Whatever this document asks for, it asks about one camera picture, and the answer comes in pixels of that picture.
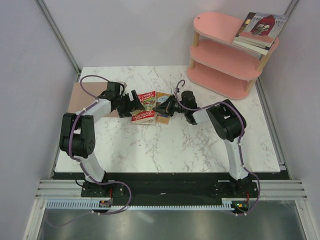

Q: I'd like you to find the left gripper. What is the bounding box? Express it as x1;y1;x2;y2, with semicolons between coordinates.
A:
116;90;145;118

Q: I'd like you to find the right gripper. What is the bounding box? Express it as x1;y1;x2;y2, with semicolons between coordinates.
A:
153;94;187;117

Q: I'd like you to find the tan Othello book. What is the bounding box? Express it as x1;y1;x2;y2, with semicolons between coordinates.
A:
156;92;171;125

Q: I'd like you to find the red Treehouse book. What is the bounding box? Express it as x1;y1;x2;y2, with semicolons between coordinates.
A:
131;90;156;125

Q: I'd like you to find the brown cardboard file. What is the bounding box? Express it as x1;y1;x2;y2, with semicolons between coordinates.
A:
67;81;118;121

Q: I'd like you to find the pink Shakespeare story book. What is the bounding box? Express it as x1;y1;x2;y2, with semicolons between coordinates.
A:
239;12;288;47

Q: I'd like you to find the brown Edward Tulane book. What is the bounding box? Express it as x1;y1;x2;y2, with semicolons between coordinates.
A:
233;11;272;49

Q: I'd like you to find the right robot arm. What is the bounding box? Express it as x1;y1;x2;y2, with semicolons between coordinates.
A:
153;90;249;197

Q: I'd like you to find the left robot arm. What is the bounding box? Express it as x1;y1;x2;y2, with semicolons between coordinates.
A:
59;81;145;197

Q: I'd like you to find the pink three-tier shelf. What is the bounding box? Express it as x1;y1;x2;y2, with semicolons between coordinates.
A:
187;11;279;100

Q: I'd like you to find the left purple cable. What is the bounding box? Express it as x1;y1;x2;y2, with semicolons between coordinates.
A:
44;74;133;228

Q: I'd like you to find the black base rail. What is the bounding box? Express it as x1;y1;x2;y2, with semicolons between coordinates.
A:
51;171;261;201

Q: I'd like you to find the white slotted cable duct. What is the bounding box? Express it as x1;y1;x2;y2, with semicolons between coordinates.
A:
46;198;250;211

